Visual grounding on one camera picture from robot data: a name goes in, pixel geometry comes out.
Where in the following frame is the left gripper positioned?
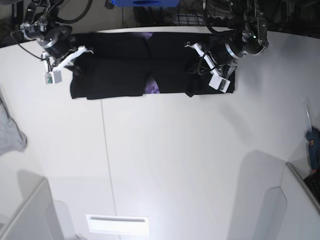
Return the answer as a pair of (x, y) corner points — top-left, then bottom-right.
(184, 42), (236, 79)

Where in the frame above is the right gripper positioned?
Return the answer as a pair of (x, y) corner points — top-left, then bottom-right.
(37, 26), (94, 76)

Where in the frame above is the black T-shirt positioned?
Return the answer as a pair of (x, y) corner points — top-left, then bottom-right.
(70, 32), (220, 100)

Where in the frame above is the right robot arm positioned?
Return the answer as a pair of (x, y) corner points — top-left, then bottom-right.
(10, 0), (93, 74)

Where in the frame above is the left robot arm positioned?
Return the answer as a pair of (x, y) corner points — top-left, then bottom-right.
(185, 0), (269, 79)

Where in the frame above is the blue plastic box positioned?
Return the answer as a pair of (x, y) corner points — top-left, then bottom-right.
(111, 0), (180, 7)

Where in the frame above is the grey cloth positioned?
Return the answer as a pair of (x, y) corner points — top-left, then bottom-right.
(0, 92), (28, 156)

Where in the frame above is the clear glue stick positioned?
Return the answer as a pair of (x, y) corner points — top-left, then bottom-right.
(304, 103), (312, 132)

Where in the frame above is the blue glue gun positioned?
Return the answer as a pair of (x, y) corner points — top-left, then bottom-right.
(305, 127), (320, 170)

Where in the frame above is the white cabinet left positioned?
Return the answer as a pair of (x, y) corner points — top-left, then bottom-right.
(0, 169), (64, 240)

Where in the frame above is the white table slot plate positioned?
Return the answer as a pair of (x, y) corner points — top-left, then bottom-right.
(86, 214), (150, 236)

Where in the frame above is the black keyboard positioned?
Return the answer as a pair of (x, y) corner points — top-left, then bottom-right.
(304, 171), (320, 202)

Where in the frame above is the white partition right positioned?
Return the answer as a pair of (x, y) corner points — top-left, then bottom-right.
(265, 163), (320, 240)

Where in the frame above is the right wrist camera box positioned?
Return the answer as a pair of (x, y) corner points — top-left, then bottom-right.
(43, 71), (62, 85)

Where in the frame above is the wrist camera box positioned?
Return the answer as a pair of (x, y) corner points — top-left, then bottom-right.
(43, 71), (62, 85)
(208, 75), (231, 93)

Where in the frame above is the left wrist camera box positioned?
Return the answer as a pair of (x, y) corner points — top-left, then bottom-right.
(208, 75), (231, 93)

